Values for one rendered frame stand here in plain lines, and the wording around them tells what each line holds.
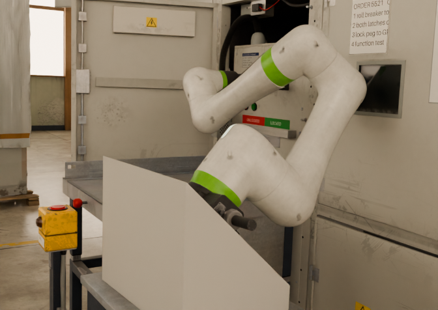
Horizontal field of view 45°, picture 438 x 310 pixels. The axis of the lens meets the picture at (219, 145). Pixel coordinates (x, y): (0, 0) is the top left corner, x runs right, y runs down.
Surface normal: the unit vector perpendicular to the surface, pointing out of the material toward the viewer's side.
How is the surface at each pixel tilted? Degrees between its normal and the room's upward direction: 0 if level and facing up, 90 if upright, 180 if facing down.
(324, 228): 90
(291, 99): 90
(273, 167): 76
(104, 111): 90
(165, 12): 90
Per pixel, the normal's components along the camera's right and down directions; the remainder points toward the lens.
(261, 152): 0.43, -0.07
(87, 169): 0.51, 0.12
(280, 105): -0.86, 0.03
